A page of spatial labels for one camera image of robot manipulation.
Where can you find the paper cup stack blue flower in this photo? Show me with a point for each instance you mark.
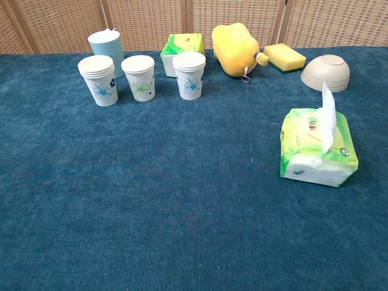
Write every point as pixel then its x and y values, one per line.
pixel 103 91
pixel 189 86

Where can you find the woven rattan screen panel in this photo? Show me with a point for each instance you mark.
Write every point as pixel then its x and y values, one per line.
pixel 57 24
pixel 6 33
pixel 145 18
pixel 339 24
pixel 260 15

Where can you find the yellow sponge green scouring pad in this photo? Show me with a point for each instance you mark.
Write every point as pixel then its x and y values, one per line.
pixel 283 56

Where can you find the paper cup green flower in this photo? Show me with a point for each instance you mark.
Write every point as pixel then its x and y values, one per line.
pixel 140 85

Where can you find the yellow plush toy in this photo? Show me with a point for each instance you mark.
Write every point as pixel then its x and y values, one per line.
pixel 233 48

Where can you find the light blue cylinder container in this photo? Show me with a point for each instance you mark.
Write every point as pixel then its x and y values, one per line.
pixel 106 45

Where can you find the blue fabric tablecloth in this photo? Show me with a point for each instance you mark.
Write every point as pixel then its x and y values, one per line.
pixel 151 197

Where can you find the green tissue box back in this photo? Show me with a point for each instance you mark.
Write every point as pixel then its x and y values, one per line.
pixel 185 42

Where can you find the beige upturned bowl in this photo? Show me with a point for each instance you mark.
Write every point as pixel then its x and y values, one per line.
pixel 327 71

